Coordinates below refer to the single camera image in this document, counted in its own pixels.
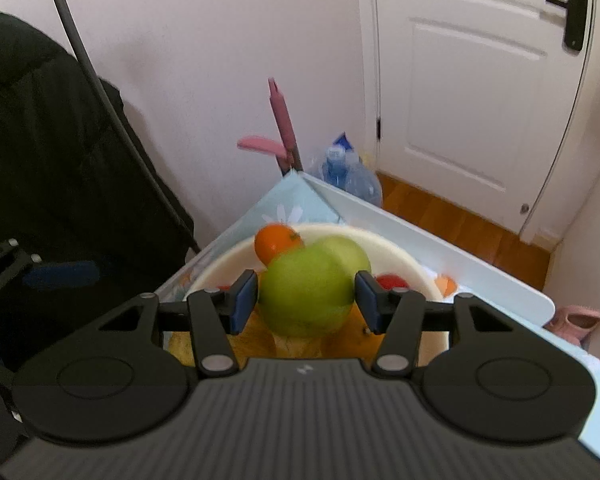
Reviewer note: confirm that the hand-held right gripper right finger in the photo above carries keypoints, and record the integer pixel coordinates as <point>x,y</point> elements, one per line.
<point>367,305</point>

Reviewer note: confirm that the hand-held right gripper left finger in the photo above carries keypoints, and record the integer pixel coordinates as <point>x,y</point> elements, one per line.
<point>245,305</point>

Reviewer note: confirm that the small red tomato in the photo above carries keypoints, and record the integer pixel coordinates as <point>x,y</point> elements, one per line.
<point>392,281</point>

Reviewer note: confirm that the cream oval bowl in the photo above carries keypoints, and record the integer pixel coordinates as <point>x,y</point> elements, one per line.
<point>220,272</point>

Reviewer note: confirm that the large green apple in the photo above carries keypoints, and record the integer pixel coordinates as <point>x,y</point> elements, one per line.
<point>305,292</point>

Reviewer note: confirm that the small tangerine with stem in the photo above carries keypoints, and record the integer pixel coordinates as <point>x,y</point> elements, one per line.
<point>275,244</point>

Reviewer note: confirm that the small green apple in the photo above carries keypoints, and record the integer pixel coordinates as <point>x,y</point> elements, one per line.
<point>352,257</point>

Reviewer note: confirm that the white chair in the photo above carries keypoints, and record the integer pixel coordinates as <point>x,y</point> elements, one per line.
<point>430,250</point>

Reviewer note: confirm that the daisy print tablecloth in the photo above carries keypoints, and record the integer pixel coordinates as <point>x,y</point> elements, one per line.
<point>290,195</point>

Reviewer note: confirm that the clear plastic water bottle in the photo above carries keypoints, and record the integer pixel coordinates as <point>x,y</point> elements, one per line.
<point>316,162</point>
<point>357,182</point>

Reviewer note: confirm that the black cloth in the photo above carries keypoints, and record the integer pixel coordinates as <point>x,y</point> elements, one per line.
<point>55,150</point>

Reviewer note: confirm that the pink shoe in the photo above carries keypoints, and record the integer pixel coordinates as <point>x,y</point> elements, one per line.
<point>575,322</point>

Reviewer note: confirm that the white panel door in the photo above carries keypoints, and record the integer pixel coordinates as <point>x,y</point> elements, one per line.
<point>470,110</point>

